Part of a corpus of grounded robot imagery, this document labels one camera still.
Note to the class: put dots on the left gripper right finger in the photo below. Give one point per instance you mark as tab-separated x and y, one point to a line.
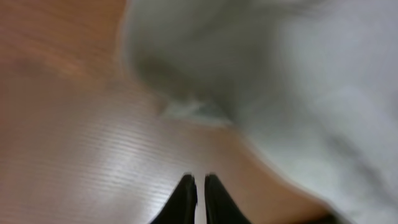
220	207

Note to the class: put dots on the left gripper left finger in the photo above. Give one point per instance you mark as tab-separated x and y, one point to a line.
181	205

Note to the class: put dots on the khaki green shorts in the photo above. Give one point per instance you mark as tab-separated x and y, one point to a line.
311	85

